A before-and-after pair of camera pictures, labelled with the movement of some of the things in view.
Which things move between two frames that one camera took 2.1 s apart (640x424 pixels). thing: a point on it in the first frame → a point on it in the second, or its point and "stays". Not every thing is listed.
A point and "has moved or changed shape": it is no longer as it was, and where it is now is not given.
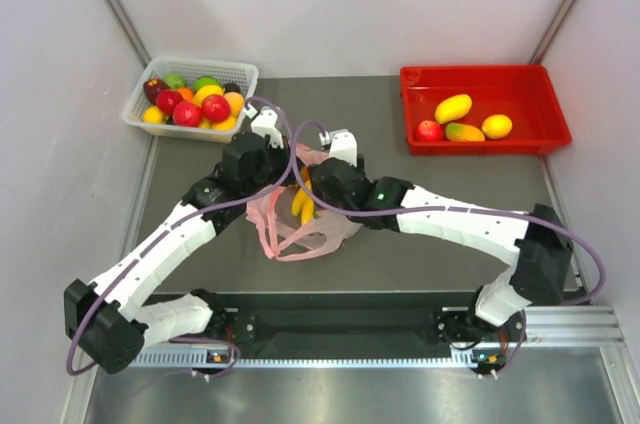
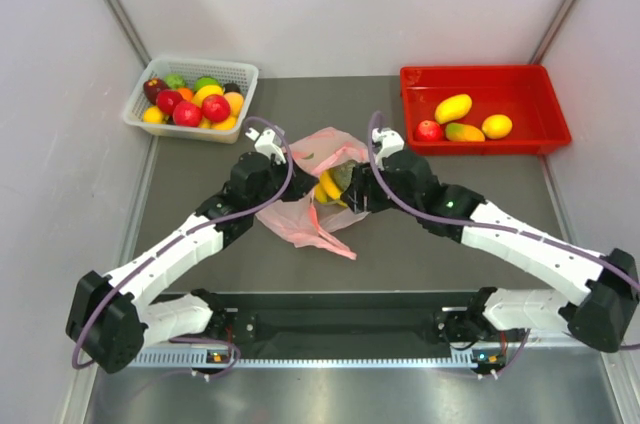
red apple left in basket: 166,100 stays
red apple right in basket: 215,108 stays
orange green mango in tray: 462,132 stays
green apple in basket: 204,81 stays
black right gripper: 319,193 → 355,194
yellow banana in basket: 204,91 stays
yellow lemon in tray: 496,126 stays
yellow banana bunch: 303,206 has moved or changed shape
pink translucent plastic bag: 284,237 has moved or changed shape
